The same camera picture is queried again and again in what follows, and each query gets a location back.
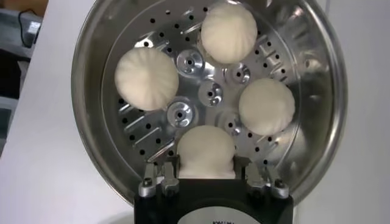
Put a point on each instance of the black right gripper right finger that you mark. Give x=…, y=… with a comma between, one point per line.
x=253, y=182

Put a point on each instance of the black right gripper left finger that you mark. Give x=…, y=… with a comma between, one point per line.
x=167, y=182

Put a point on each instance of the white steamed baozi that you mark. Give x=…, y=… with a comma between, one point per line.
x=228, y=32
x=266, y=106
x=207, y=152
x=146, y=79

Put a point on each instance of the stainless steel steamer basket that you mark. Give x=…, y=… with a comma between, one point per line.
x=314, y=76

